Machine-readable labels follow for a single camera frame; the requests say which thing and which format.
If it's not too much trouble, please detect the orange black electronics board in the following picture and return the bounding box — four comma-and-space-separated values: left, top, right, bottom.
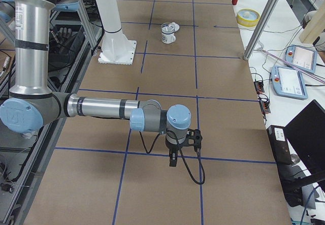
254, 80, 265, 94

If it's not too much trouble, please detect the black computer box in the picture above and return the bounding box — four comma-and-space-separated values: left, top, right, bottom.
267, 125, 295, 165

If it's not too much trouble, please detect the far blue teach pendant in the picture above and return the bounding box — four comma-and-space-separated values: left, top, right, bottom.
285, 45, 318, 74

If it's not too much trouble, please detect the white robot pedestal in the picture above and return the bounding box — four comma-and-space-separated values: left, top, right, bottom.
96, 0, 137, 65

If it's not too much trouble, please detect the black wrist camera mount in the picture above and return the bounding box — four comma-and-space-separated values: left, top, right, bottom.
183, 128, 203, 152

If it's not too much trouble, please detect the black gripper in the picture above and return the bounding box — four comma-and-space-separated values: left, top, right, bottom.
167, 143, 179, 167

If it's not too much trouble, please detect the aluminium frame post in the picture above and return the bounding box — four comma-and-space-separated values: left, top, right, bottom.
243, 0, 278, 60

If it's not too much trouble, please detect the black monitor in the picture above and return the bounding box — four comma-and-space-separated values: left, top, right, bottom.
284, 100, 324, 174

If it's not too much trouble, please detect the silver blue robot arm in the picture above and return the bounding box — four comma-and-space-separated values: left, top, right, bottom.
1, 0, 192, 167

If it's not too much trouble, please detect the near blue teach pendant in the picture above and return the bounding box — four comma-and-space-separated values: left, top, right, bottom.
271, 66, 308, 100

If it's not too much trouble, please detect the blue teach pendant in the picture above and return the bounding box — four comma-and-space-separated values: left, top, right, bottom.
271, 66, 308, 100
285, 45, 318, 74

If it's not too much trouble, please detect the white enamel mug blue rim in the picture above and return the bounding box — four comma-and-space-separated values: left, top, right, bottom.
161, 32, 176, 44

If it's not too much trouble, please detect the aluminium side frame rack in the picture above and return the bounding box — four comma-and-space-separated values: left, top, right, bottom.
1, 0, 94, 224

